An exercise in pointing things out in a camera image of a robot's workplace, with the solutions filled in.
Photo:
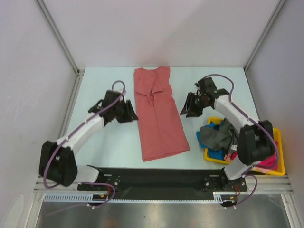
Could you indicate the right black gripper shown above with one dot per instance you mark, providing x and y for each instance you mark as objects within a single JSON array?
[{"x": 196, "y": 112}]

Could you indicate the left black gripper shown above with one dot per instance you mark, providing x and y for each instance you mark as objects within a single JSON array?
[{"x": 130, "y": 115}]

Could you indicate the salmon pink t shirt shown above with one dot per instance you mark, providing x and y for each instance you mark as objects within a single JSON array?
[{"x": 160, "y": 127}]

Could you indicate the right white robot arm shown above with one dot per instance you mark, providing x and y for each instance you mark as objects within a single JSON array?
[{"x": 256, "y": 139}]

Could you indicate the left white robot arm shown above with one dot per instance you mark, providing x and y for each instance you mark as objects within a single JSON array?
[{"x": 58, "y": 159}]

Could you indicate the grey t shirt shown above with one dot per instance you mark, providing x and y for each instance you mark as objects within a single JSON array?
[{"x": 219, "y": 137}]

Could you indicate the blue t shirt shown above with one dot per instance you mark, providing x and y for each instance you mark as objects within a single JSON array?
[{"x": 219, "y": 154}]

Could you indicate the magenta t shirt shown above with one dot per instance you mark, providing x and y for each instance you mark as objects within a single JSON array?
[{"x": 263, "y": 165}]

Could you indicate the yellow plastic bin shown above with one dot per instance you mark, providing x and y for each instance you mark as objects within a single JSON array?
[{"x": 279, "y": 171}]

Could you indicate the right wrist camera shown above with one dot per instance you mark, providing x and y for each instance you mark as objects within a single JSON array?
[{"x": 206, "y": 85}]

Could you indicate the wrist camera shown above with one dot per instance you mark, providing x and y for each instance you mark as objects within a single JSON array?
[
  {"x": 206, "y": 85},
  {"x": 119, "y": 86}
]

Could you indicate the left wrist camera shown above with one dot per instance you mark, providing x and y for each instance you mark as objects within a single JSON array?
[{"x": 119, "y": 86}]

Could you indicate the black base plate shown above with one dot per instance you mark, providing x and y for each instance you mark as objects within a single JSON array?
[{"x": 167, "y": 182}]

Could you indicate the slotted cable duct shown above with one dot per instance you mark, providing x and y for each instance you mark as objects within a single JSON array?
[{"x": 99, "y": 198}]

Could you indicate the aluminium frame rail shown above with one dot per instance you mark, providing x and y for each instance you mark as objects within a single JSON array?
[{"x": 266, "y": 184}]

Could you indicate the left aluminium corner post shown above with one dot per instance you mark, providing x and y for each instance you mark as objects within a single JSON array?
[{"x": 57, "y": 34}]

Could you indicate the aluminium corner post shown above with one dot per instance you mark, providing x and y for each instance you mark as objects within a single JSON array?
[
  {"x": 57, "y": 34},
  {"x": 270, "y": 23}
]

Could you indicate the right aluminium corner post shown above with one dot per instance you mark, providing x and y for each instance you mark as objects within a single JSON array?
[{"x": 270, "y": 23}]

